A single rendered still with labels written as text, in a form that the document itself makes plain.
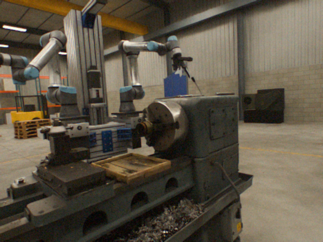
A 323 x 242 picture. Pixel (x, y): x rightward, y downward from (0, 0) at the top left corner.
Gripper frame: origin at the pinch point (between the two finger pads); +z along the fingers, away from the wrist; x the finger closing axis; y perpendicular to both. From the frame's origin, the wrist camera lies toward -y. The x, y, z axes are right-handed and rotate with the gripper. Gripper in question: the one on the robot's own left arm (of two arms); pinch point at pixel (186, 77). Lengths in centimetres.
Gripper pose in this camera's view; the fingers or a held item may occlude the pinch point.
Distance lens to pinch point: 168.6
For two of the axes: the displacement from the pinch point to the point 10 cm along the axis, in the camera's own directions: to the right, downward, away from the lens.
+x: -5.8, 1.0, -8.1
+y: -7.7, 2.6, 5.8
